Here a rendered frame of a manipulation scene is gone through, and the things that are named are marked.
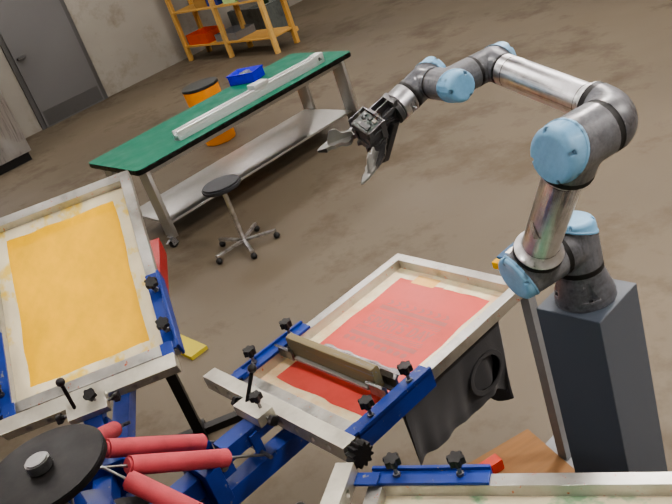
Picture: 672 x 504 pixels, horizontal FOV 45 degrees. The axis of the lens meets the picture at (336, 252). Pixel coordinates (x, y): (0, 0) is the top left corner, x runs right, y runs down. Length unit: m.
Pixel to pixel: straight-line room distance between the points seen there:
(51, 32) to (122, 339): 10.19
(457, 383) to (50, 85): 10.64
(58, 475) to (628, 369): 1.41
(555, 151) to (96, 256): 1.82
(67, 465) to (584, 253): 1.31
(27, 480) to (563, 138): 1.41
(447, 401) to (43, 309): 1.39
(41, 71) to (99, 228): 9.67
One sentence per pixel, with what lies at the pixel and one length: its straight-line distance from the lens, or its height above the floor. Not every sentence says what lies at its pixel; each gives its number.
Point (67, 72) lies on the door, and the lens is 12.77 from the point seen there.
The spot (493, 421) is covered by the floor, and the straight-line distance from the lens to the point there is 3.65.
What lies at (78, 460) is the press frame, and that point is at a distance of 2.03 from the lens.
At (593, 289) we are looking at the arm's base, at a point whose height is 1.25.
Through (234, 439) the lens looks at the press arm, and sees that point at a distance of 2.31.
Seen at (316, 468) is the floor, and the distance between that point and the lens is 3.73.
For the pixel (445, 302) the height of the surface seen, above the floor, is 0.96.
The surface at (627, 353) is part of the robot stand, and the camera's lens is 2.18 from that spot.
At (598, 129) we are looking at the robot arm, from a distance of 1.61.
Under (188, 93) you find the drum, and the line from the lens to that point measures 8.39.
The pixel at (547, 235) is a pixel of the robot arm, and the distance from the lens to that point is 1.80.
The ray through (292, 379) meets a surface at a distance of 2.58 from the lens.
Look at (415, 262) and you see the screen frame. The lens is 2.90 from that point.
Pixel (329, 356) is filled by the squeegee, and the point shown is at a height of 1.05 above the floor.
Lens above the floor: 2.38
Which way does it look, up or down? 26 degrees down
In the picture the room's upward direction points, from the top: 20 degrees counter-clockwise
